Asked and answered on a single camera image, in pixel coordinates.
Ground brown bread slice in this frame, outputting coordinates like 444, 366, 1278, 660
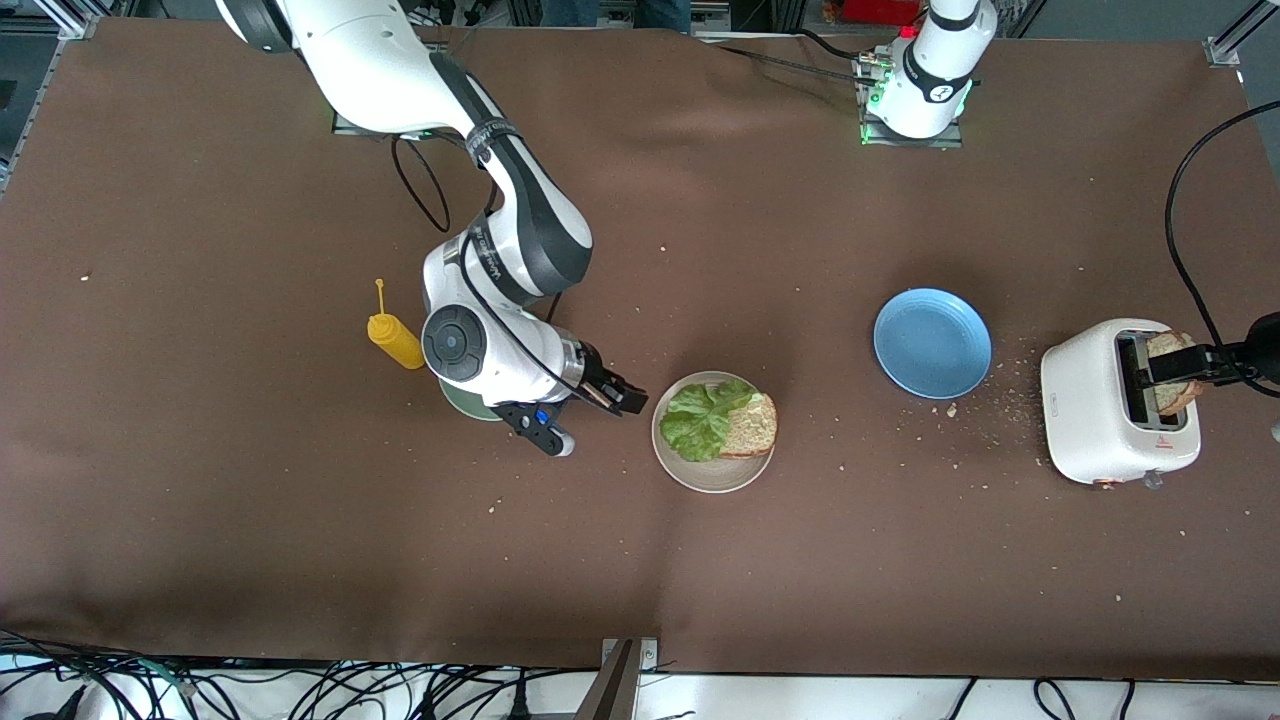
715, 392, 779, 460
1145, 332, 1206, 416

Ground green lettuce leaf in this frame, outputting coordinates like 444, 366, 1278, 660
660, 378, 756, 463

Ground yellow mustard squeeze bottle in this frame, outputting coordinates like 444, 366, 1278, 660
367, 278, 429, 371

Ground beige plate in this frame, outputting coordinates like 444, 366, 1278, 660
651, 371, 777, 494

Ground pale green plate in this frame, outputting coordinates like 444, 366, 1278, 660
440, 375, 506, 423

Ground blue plate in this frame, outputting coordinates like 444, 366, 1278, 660
873, 288, 993, 399

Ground white toaster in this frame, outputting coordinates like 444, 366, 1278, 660
1040, 318, 1203, 491

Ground brown tablecloth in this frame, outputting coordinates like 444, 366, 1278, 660
0, 18, 1280, 681

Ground dark metal bar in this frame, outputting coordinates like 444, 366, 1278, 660
575, 640, 638, 720

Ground red box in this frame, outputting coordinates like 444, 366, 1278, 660
845, 0, 921, 26

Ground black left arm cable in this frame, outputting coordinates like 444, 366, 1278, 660
1165, 100, 1280, 401

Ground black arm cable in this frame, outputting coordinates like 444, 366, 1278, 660
1165, 100, 1280, 401
390, 130, 601, 401

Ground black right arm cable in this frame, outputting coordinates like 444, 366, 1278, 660
390, 130, 601, 401

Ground silver metal bracket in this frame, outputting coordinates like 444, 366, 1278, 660
600, 637, 659, 673

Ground aluminium frame profile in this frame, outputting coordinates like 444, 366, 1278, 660
1205, 0, 1280, 69
35, 0, 101, 41

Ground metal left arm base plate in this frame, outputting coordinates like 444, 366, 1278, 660
858, 50, 966, 149

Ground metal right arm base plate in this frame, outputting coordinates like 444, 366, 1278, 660
332, 108, 441, 139

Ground black cable on cloth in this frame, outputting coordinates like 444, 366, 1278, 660
715, 45, 881, 86

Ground teal floor cable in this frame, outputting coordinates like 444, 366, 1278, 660
130, 655, 196, 701

